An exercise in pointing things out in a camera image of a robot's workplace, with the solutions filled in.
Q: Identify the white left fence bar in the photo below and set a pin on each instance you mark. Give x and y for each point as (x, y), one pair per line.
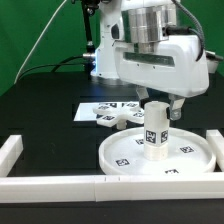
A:
(9, 153)

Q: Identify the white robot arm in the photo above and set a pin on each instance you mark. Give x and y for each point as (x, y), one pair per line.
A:
(141, 43)

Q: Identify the white marker sheet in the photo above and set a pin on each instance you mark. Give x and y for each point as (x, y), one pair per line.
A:
(85, 110)

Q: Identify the white right fence bar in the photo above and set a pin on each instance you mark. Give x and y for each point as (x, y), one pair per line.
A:
(216, 140)

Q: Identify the black camera stand pole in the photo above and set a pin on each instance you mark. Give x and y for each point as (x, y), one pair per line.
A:
(88, 8)

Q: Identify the white front fence bar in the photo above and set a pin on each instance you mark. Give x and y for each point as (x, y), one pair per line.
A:
(110, 188)

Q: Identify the white cross-shaped table base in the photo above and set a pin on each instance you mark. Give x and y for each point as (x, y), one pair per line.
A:
(119, 116)

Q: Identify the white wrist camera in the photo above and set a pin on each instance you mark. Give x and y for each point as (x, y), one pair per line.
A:
(213, 61)

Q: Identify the white fence bar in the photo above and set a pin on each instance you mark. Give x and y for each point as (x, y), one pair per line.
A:
(110, 188)
(9, 153)
(216, 140)

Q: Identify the white round table top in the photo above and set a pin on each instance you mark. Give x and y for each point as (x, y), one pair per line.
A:
(123, 154)

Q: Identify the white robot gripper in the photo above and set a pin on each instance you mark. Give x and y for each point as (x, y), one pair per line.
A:
(172, 68)

